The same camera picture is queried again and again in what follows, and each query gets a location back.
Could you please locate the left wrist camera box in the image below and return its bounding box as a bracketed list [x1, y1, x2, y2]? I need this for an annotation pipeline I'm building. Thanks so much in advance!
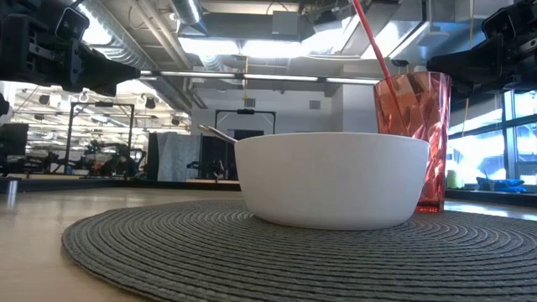
[55, 6, 90, 42]

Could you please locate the white bowl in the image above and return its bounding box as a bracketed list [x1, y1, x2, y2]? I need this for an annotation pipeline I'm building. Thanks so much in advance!
[233, 132, 431, 231]

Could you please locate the grey ceiling box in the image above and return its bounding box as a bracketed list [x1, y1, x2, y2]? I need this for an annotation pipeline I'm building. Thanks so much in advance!
[271, 10, 301, 37]

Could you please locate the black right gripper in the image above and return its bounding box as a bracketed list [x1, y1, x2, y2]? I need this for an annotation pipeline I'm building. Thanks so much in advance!
[426, 24, 537, 96]

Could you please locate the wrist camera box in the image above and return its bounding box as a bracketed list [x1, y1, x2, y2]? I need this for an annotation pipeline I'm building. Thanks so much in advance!
[55, 6, 90, 42]
[482, 6, 519, 41]

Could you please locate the blue cushion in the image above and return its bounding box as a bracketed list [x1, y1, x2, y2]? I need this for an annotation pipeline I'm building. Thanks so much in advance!
[476, 176, 526, 194]

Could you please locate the black aluminium table frame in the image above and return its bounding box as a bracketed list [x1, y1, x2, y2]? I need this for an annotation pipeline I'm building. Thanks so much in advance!
[0, 175, 537, 207]

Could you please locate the orange plastic tumbler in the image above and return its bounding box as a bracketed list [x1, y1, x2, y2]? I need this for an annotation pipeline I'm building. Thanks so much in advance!
[373, 70, 453, 214]

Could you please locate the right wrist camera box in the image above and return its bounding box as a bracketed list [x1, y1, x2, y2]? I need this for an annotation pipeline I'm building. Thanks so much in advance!
[482, 6, 519, 41]

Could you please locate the yellow-green container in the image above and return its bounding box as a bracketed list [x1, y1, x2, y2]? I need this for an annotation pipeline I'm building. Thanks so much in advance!
[445, 169, 461, 190]

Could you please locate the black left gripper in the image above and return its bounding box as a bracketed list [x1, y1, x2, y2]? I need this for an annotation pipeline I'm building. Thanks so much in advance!
[0, 15, 142, 97]

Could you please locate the metal spoon handle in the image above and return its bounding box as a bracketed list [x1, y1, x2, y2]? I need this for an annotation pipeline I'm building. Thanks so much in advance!
[205, 125, 239, 145]

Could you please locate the grey partition panel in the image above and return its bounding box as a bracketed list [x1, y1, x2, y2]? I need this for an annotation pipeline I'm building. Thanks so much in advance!
[146, 132, 203, 182]

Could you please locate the black gantry frame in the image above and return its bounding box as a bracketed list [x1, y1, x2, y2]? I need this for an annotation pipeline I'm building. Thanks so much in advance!
[66, 102, 135, 177]
[214, 108, 277, 135]

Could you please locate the linear ceiling light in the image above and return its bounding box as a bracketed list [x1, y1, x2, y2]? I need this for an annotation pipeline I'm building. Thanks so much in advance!
[140, 70, 381, 85]

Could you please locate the grey round woven placemat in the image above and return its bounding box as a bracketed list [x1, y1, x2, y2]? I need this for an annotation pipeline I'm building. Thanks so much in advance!
[61, 199, 537, 302]

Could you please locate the silver ventilation duct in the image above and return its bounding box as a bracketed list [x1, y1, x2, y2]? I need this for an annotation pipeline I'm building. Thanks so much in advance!
[75, 0, 198, 112]

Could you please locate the red drinking straw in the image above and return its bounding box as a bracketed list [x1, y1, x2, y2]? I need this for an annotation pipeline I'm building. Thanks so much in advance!
[351, 0, 410, 135]

